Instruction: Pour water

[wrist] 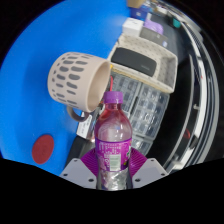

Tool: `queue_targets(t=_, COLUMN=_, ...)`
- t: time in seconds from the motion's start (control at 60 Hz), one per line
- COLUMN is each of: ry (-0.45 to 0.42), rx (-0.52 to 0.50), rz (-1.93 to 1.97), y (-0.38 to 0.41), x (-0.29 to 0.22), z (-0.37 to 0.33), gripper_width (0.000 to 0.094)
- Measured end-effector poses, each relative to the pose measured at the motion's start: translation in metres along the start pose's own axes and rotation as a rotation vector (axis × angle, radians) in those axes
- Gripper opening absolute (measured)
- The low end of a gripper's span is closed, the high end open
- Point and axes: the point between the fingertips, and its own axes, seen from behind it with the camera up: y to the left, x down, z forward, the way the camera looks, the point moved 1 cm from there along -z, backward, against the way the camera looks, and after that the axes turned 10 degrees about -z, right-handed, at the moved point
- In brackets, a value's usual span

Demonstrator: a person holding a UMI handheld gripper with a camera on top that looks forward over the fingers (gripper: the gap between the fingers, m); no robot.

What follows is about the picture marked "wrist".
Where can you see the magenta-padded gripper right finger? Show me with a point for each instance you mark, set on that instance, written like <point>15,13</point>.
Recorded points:
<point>150,171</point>

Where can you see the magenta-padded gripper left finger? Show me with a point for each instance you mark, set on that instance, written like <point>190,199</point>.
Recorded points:
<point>78,171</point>

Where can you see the clear bottle with purple cap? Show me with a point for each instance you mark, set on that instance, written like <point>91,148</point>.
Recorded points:
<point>113,150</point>

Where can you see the flat round red coaster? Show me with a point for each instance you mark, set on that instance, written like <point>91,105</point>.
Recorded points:
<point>43,149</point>

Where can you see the black workbench shelf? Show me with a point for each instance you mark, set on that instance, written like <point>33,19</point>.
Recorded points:
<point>186,100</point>

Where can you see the beige patterned mug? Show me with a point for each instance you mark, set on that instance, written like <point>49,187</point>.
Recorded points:
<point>70,80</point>

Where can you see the beige perforated basket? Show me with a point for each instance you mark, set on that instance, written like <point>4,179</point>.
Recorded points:
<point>165,71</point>

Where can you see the black speaker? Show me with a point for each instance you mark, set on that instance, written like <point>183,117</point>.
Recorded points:
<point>133,61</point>

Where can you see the dark grey box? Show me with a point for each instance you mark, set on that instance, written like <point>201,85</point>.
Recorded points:
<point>156,38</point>

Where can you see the purple container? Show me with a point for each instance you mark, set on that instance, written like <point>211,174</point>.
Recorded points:
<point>154,26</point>

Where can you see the small white box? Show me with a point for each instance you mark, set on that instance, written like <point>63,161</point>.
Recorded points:
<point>132,26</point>

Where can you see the blue box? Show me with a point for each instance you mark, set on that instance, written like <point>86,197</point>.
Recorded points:
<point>139,13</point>

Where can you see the brown cardboard box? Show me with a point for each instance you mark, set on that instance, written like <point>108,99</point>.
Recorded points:
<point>135,3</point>

